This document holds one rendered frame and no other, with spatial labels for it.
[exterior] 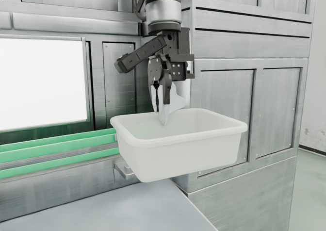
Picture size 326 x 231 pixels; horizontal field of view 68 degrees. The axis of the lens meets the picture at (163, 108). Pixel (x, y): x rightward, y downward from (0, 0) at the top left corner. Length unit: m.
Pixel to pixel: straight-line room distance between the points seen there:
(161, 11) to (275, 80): 0.77
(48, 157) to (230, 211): 0.76
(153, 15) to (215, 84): 0.46
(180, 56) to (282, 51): 0.73
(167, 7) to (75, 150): 0.59
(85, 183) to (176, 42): 0.61
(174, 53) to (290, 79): 0.83
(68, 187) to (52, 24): 0.58
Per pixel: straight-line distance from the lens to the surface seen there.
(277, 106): 1.22
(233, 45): 0.95
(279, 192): 1.43
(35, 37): 1.00
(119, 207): 0.89
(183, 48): 0.54
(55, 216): 0.91
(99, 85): 1.07
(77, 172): 0.91
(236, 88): 0.99
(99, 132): 0.98
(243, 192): 1.19
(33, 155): 0.88
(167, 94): 0.49
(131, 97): 1.14
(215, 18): 0.89
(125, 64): 0.49
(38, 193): 0.92
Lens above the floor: 1.24
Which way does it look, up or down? 12 degrees down
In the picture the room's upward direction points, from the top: straight up
